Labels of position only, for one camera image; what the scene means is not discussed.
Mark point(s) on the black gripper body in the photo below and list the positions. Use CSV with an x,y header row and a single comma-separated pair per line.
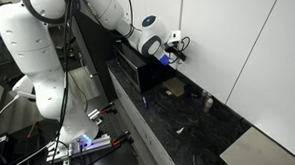
x,y
173,50

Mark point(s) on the tan cardboard box with label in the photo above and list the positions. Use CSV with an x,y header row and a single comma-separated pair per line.
x,y
176,86

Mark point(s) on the blue capped white marker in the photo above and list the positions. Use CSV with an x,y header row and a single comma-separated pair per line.
x,y
145,102

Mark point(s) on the white squeeze bottle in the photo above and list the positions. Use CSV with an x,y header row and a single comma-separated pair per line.
x,y
209,106

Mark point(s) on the white paper scrap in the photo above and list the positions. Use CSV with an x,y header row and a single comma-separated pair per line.
x,y
180,130

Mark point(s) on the black upright panel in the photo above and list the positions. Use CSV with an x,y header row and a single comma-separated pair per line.
x,y
99,54

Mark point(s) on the black robot table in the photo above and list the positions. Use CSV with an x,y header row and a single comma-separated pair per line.
x,y
124,160

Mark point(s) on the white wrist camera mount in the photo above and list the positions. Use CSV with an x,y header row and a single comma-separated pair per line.
x,y
174,36

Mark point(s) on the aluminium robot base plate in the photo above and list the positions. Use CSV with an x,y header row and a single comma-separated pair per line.
x,y
96,143

